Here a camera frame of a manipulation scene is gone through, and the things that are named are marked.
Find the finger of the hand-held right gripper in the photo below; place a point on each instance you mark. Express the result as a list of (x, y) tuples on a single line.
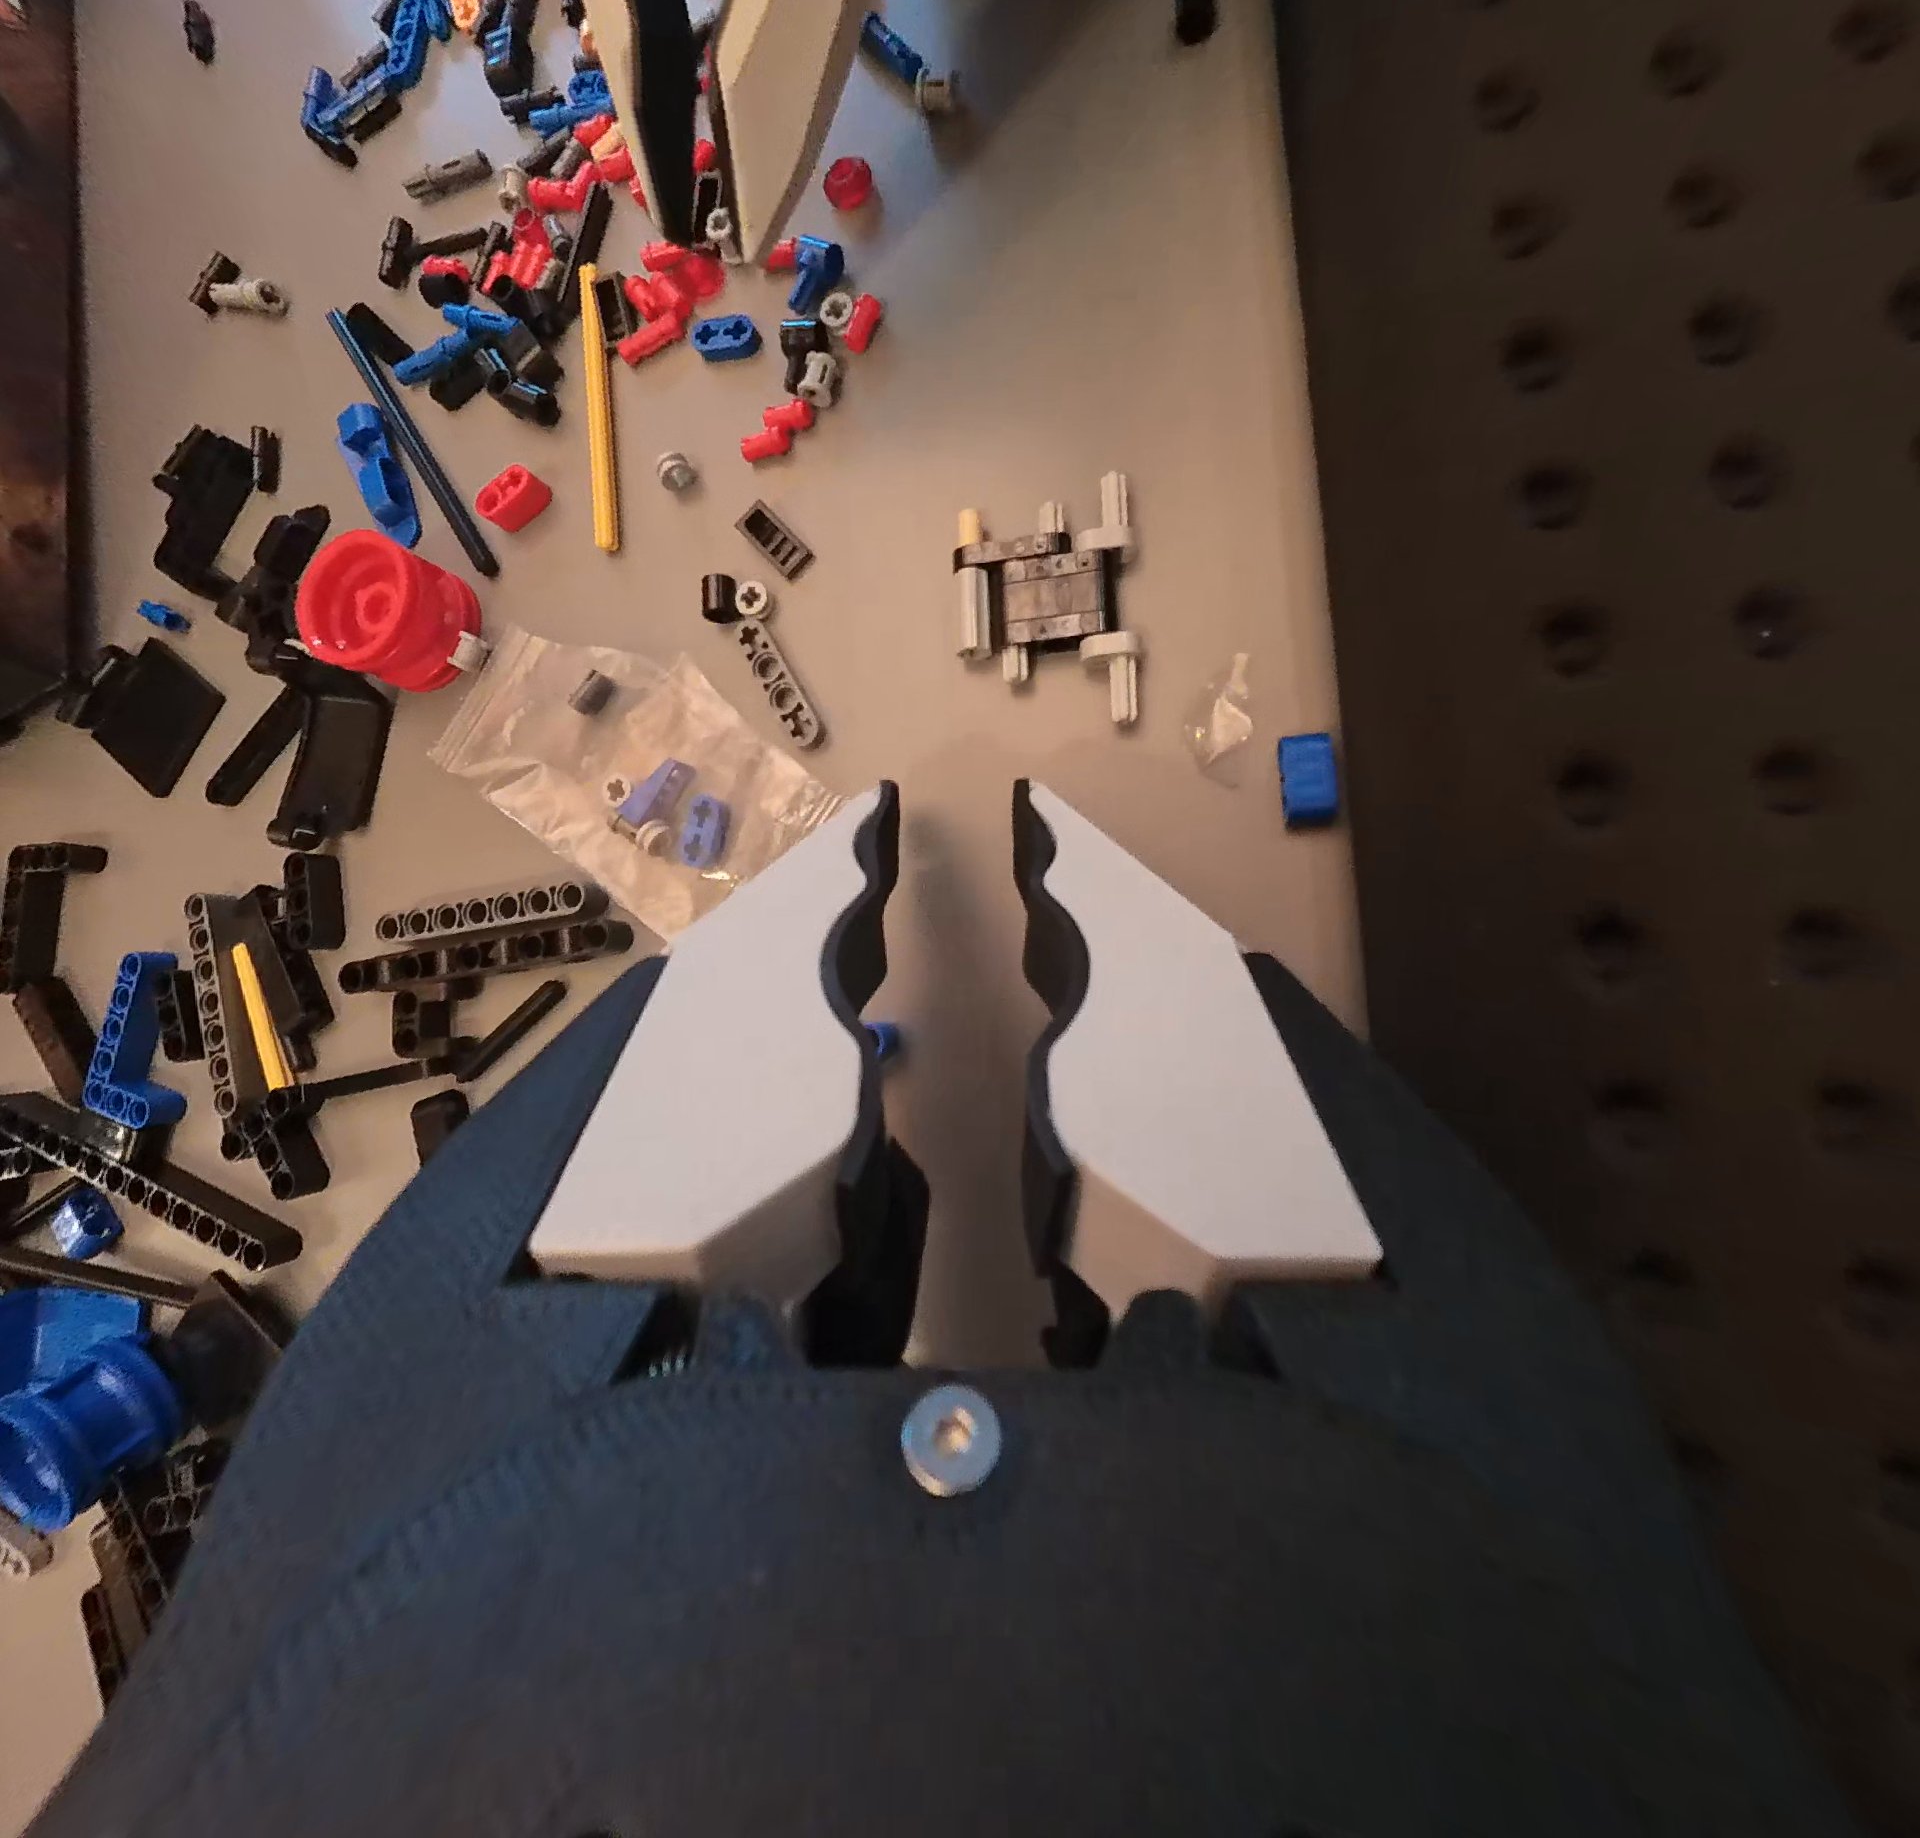
[(622, 69), (794, 83)]

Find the black grille tile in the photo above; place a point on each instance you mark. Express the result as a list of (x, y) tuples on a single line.
[(772, 537)]

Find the blue curved panel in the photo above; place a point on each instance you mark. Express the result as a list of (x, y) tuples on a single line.
[(374, 467)]

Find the grey cross-hole bush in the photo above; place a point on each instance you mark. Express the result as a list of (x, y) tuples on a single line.
[(754, 599)]

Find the dark grey pin connector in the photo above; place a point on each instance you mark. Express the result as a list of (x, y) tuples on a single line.
[(446, 172)]

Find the black and grey brick assembly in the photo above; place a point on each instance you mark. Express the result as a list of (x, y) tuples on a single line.
[(1050, 592)]

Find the black and grey connector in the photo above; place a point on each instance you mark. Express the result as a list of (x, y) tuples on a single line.
[(241, 286)]

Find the grey desk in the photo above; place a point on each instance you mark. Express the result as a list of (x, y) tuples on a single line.
[(931, 368)]

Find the small blue brick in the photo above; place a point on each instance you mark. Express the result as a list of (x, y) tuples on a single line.
[(1304, 779)]

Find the small black connector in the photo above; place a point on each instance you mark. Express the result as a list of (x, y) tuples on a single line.
[(199, 30)]

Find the long yellow axle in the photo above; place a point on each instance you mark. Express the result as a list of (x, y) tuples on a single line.
[(600, 413)]

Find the black round bush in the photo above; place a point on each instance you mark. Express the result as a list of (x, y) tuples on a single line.
[(716, 599)]

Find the long black axle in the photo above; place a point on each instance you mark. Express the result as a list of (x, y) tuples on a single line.
[(413, 436)]

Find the dark printed box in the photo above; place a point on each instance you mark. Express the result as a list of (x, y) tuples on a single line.
[(38, 292)]

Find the small grey pin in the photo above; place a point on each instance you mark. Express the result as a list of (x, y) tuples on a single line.
[(723, 226)]

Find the pile of black beams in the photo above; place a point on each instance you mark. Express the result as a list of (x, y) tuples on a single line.
[(224, 1102)]

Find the grey long beam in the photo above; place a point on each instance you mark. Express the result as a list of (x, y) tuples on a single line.
[(488, 915)]

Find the black flat panel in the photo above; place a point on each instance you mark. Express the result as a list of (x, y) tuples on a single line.
[(338, 758)]

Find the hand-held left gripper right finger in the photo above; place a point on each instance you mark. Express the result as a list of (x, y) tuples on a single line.
[(1201, 1102)]

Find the blue wedge piece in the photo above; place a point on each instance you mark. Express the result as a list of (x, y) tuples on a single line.
[(661, 789)]

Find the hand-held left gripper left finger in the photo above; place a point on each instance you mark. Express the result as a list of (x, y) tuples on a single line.
[(704, 1102)]

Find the small blue connector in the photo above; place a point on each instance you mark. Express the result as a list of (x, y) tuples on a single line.
[(83, 1222)]

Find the very long black beam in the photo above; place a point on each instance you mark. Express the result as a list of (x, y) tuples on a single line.
[(164, 1192)]

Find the red two-hole connector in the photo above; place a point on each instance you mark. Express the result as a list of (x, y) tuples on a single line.
[(513, 496)]

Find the short black pin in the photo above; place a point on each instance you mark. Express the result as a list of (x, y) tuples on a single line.
[(1197, 5)]

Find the clear plastic scrap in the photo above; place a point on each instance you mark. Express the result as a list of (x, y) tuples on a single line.
[(1223, 721)]

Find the red wheel hub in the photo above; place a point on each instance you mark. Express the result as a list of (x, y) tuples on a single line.
[(374, 609)]

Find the dark grey short beam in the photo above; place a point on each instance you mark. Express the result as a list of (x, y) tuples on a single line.
[(781, 677)]

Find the clear plastic zip bag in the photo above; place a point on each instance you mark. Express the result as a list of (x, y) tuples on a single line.
[(540, 758)]

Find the pile of small coloured connectors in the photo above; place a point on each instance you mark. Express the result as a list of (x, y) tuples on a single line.
[(674, 286)]

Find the blue wheel hub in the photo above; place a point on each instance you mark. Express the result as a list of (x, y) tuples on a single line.
[(74, 1419)]

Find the dark grey small cylinder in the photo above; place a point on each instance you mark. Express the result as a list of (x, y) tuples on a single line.
[(590, 691)]

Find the red round bush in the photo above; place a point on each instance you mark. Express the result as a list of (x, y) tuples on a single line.
[(849, 185)]

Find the black studded mat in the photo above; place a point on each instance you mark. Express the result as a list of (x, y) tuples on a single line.
[(1651, 518)]

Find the black angled panel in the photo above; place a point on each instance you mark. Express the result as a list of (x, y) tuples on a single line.
[(210, 496)]

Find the short yellow axle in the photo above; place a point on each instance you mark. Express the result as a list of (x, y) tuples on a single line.
[(263, 1016)]

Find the blue angled beam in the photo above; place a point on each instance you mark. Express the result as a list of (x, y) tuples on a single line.
[(133, 1036)]

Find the black angled beam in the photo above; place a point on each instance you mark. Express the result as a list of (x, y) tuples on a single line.
[(44, 909)]

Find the blue cross-hole connector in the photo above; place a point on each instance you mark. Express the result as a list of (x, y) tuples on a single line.
[(702, 827)]

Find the black square panel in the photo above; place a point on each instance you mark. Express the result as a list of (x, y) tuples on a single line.
[(150, 712)]

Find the small grey bush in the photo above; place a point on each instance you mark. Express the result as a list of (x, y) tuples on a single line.
[(620, 820), (677, 472)]

